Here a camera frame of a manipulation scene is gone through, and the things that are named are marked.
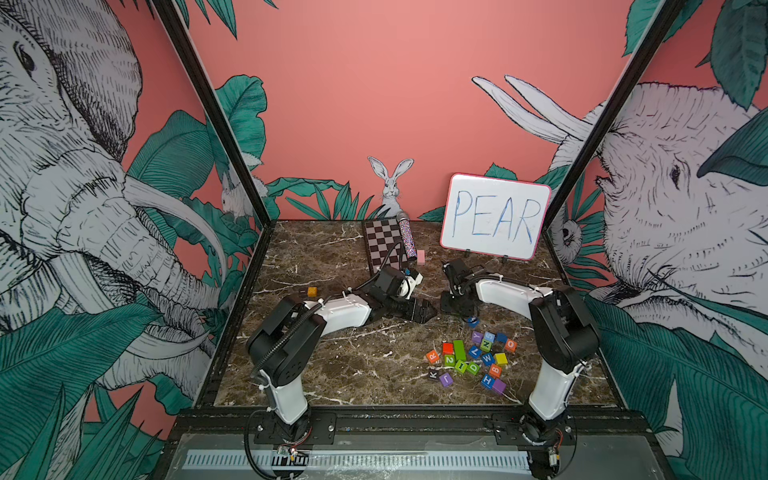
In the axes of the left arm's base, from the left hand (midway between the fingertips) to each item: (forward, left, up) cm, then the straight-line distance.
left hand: (429, 307), depth 87 cm
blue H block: (-19, -15, -8) cm, 26 cm away
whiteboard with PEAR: (+32, -28, +5) cm, 43 cm away
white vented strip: (-36, +21, -8) cm, 42 cm away
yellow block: (-14, -20, -6) cm, 25 cm away
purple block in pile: (-6, -15, -8) cm, 18 cm away
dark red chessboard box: (+30, +12, -7) cm, 33 cm away
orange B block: (-17, -18, -8) cm, 26 cm away
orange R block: (-12, 0, -8) cm, 14 cm away
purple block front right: (-21, -18, -8) cm, 28 cm away
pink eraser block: (+25, 0, -7) cm, 26 cm away
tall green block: (-10, -9, -9) cm, 16 cm away
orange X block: (+11, +37, -7) cm, 40 cm away
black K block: (-17, 0, -7) cm, 19 cm away
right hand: (+4, -5, -7) cm, 10 cm away
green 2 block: (-14, -5, -7) cm, 16 cm away
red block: (-9, -5, -9) cm, 14 cm away
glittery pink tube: (+34, +4, -5) cm, 34 cm away
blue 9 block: (-2, -14, -7) cm, 16 cm away
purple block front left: (-18, -3, -8) cm, 20 cm away
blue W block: (-13, -17, -8) cm, 23 cm away
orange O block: (-10, -24, -8) cm, 27 cm away
